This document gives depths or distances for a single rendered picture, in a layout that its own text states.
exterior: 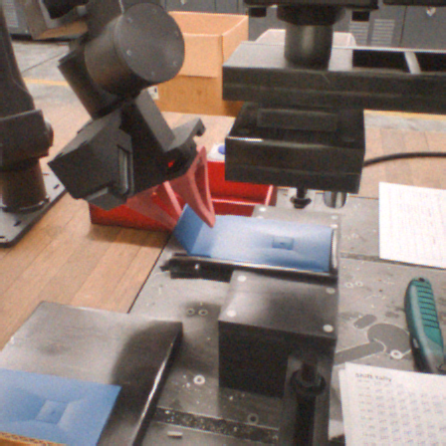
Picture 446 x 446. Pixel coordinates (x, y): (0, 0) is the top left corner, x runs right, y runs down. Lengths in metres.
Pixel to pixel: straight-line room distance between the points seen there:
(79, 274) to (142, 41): 0.34
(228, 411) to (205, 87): 2.41
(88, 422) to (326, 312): 0.22
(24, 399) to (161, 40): 0.32
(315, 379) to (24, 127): 0.48
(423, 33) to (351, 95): 4.58
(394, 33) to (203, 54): 2.55
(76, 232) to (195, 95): 2.15
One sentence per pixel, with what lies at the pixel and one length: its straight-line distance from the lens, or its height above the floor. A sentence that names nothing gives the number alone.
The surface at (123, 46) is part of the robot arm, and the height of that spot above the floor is 1.20.
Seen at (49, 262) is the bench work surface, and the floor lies 0.90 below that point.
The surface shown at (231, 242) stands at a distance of 0.52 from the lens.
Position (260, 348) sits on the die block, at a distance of 0.45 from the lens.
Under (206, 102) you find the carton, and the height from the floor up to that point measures 0.37.
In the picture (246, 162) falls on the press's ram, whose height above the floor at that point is 1.12.
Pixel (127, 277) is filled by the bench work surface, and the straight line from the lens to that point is 0.63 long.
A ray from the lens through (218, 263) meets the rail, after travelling 0.49.
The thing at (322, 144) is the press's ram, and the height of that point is 1.14.
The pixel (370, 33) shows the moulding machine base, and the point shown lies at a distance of 4.95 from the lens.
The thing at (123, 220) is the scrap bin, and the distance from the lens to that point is 0.71.
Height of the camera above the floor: 1.28
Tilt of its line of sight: 32 degrees down
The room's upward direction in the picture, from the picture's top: straight up
